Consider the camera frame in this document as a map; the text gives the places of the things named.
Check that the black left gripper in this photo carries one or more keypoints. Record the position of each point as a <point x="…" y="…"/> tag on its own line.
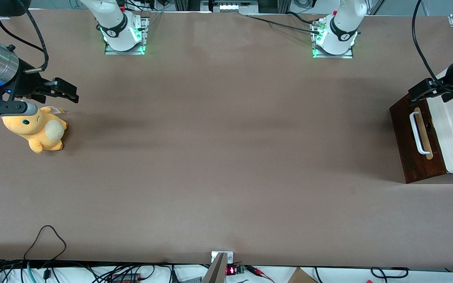
<point x="451" y="74"/>

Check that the brown cardboard piece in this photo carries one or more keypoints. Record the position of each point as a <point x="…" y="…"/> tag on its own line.
<point x="300" y="276"/>

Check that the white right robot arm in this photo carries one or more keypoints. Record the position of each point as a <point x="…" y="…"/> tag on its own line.
<point x="116" y="23"/>

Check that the red LED display module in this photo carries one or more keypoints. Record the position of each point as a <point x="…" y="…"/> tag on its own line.
<point x="232" y="270"/>

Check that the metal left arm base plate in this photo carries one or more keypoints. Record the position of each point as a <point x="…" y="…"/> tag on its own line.
<point x="348" y="56"/>

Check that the plush toy paper tag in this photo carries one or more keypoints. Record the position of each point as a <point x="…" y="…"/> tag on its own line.
<point x="56" y="110"/>

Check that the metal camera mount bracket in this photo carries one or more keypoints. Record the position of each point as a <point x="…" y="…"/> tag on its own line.
<point x="219" y="267"/>

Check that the orange plush toy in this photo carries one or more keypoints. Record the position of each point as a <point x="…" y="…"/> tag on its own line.
<point x="34" y="131"/>

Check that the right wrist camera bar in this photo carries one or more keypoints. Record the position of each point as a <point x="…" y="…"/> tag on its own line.
<point x="30" y="109"/>

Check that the dark wood drawer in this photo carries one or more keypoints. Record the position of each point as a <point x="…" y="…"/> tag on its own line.
<point x="403" y="133"/>

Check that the white light bar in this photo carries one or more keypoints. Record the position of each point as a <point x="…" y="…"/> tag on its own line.
<point x="232" y="6"/>

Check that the red clip lead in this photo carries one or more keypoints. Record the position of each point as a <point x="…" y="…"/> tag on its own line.
<point x="260" y="273"/>

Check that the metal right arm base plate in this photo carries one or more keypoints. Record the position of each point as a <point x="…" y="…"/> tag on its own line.
<point x="112" y="50"/>

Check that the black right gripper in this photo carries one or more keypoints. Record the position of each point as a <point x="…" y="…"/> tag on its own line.
<point x="25" y="83"/>

